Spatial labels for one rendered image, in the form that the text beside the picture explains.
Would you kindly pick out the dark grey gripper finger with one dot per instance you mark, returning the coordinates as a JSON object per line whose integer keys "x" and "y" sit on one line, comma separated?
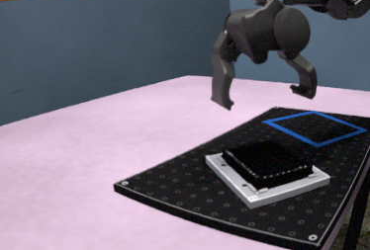
{"x": 307, "y": 74}
{"x": 225, "y": 52}

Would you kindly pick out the blue tape rectangle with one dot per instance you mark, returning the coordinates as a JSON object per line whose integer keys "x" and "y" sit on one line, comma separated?
{"x": 309, "y": 141}

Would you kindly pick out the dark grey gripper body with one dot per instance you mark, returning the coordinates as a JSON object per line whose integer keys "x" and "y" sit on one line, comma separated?
{"x": 272, "y": 27}

